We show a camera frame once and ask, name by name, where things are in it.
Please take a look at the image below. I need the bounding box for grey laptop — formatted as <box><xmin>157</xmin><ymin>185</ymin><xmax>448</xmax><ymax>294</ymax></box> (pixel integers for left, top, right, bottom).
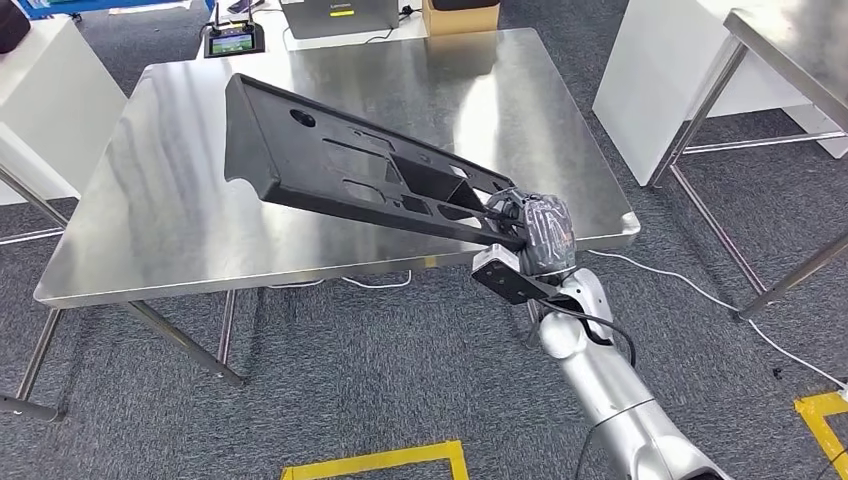
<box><xmin>278</xmin><ymin>0</ymin><xmax>402</xmax><ymax>41</ymax></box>

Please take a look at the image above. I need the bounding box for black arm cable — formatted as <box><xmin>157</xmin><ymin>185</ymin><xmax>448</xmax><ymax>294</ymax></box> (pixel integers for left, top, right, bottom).
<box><xmin>539</xmin><ymin>298</ymin><xmax>637</xmax><ymax>480</ymax></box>

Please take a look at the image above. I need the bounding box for blue low platform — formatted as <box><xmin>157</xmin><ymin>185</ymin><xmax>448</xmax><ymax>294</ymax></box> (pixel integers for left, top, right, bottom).
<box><xmin>14</xmin><ymin>0</ymin><xmax>213</xmax><ymax>21</ymax></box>

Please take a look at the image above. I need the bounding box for black item on box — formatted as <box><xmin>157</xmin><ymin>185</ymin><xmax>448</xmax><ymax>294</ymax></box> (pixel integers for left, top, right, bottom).
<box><xmin>430</xmin><ymin>0</ymin><xmax>501</xmax><ymax>13</ymax></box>

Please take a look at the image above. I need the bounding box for long black plastic panel part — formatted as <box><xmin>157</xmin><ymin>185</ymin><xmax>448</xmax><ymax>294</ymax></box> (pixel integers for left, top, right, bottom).
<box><xmin>223</xmin><ymin>72</ymin><xmax>528</xmax><ymax>253</ymax></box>

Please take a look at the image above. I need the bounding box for black remote controller with screen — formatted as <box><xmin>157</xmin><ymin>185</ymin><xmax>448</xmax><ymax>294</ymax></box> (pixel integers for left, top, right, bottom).
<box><xmin>203</xmin><ymin>3</ymin><xmax>266</xmax><ymax>60</ymax></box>

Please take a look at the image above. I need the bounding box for brown cardboard box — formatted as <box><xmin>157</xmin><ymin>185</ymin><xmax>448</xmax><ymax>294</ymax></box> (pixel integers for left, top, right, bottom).
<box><xmin>421</xmin><ymin>0</ymin><xmax>501</xmax><ymax>38</ymax></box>

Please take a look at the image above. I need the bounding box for steel workbench table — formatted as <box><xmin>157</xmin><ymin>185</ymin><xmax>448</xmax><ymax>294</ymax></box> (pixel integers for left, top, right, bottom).
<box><xmin>0</xmin><ymin>27</ymin><xmax>642</xmax><ymax>425</ymax></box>

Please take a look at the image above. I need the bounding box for yellow floor tape square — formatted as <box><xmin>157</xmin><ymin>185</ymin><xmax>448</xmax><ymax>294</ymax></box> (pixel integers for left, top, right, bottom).
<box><xmin>793</xmin><ymin>390</ymin><xmax>848</xmax><ymax>480</ymax></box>
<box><xmin>280</xmin><ymin>440</ymin><xmax>470</xmax><ymax>480</ymax></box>

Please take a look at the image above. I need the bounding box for white cabinet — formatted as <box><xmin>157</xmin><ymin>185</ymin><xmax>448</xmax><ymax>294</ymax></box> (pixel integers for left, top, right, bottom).
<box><xmin>591</xmin><ymin>0</ymin><xmax>848</xmax><ymax>188</ymax></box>
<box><xmin>0</xmin><ymin>14</ymin><xmax>128</xmax><ymax>207</ymax></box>

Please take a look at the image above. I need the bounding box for white floor cable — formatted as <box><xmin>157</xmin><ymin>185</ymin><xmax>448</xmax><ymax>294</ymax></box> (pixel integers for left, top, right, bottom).
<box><xmin>264</xmin><ymin>248</ymin><xmax>848</xmax><ymax>392</ymax></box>

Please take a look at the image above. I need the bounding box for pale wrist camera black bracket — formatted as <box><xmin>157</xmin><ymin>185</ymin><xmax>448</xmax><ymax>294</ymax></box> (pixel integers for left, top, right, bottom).
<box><xmin>471</xmin><ymin>243</ymin><xmax>561</xmax><ymax>306</ymax></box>

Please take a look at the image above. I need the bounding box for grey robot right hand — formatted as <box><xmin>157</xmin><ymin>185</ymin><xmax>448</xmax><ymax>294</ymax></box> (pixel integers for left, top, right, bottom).
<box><xmin>486</xmin><ymin>188</ymin><xmax>578</xmax><ymax>278</ymax></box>

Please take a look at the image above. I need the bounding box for black bag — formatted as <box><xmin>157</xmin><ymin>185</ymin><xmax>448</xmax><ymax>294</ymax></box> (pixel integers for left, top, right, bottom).
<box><xmin>0</xmin><ymin>0</ymin><xmax>32</xmax><ymax>56</ymax></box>

